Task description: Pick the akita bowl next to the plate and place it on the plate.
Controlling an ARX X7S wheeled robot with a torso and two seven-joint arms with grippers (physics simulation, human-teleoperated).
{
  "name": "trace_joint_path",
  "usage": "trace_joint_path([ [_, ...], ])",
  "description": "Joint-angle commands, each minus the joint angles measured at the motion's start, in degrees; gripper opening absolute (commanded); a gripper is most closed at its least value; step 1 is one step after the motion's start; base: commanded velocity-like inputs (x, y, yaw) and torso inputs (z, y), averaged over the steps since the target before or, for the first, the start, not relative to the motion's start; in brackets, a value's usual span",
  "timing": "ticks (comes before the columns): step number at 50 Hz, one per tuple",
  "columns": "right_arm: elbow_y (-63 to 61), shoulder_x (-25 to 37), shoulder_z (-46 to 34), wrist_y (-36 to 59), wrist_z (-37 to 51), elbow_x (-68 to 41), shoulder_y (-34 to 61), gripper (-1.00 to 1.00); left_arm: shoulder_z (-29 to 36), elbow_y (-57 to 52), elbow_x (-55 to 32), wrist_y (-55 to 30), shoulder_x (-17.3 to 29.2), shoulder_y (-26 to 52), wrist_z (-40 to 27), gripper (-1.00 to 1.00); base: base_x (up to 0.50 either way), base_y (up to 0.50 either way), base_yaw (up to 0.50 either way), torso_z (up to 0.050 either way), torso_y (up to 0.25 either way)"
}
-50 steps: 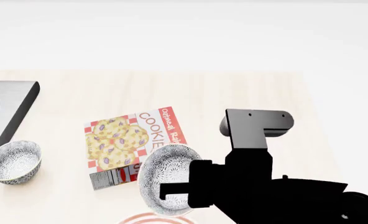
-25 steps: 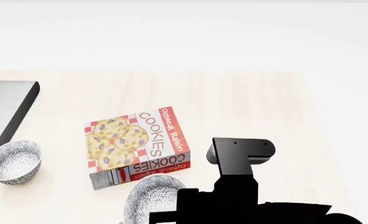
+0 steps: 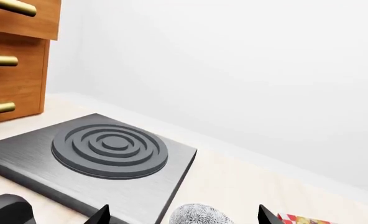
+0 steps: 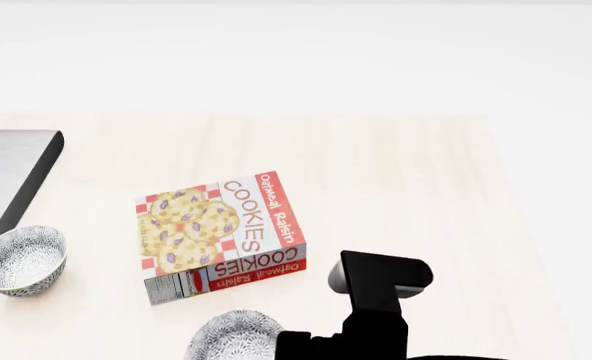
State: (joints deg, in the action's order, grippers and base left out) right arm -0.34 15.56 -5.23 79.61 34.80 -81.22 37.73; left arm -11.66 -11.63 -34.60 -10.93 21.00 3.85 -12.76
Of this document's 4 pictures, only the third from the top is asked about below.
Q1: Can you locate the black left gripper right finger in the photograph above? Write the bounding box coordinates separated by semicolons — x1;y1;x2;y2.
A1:
258;203;285;224

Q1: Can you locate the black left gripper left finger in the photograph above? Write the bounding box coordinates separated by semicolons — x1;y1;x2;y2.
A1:
83;203;111;224

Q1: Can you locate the black bowl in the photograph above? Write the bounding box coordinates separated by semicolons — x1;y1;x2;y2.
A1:
0;194;37;224

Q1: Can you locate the red checkered box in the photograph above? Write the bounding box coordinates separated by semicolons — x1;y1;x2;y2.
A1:
277;212;341;224

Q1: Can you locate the grey flat stove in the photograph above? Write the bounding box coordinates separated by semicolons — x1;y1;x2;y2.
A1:
0;112;198;224

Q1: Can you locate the white patterned ramekin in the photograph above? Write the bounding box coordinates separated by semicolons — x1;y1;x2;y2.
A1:
168;203;236;224

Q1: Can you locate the wooden drawer cabinet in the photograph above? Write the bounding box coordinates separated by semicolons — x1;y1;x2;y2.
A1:
0;0;62;126

